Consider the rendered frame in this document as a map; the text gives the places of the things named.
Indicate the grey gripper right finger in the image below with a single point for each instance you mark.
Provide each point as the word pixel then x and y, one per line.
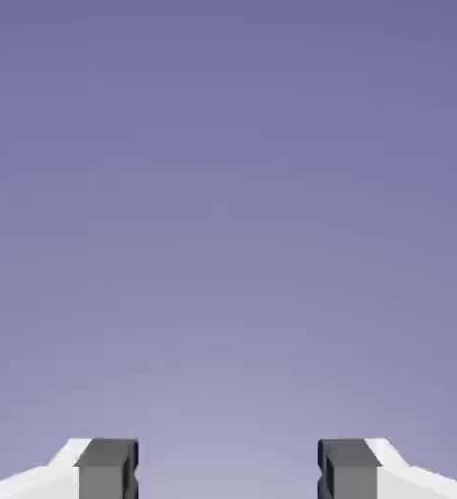
pixel 352 471

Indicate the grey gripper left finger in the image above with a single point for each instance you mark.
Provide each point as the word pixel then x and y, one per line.
pixel 99 471

